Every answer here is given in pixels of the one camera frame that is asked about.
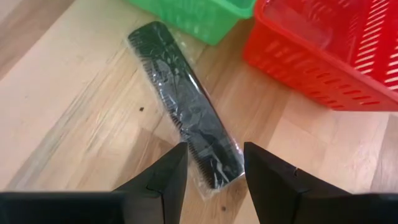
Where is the black comb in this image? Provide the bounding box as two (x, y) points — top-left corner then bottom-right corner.
(125, 20), (247, 200)

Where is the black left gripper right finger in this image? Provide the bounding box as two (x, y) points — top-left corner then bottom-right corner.
(244, 142), (349, 224)

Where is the red plastic slotted basket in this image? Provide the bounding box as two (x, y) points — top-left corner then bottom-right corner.
(243, 0), (398, 113)

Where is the green plastic slotted basket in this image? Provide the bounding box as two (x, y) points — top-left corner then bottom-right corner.
(126, 0), (257, 47)

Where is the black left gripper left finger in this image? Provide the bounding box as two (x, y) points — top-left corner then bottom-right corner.
(114, 142), (189, 224)

